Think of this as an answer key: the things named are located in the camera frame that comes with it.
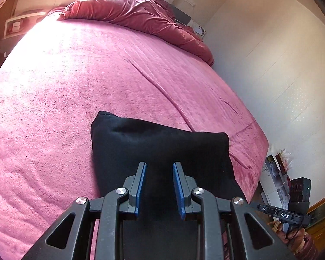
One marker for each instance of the black pants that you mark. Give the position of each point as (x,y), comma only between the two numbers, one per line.
(157,146)

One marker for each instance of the white wall socket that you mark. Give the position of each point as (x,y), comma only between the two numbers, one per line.
(190,0)

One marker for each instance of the person's right forearm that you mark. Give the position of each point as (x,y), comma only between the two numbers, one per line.
(310,249)

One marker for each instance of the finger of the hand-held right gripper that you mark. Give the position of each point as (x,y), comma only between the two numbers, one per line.
(266,210)

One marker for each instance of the red quilt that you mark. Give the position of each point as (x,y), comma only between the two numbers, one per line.
(130,10)

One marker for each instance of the bed with pink blanket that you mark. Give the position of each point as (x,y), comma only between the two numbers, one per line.
(70,86)

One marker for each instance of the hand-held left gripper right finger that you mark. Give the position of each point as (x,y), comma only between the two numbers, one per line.
(178,189)

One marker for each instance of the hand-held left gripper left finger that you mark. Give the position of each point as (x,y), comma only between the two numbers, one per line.
(141,189)

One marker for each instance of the white flower-print box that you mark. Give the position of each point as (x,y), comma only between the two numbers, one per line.
(200,29)

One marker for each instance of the person's right hand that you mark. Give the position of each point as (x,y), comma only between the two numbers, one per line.
(295,242)

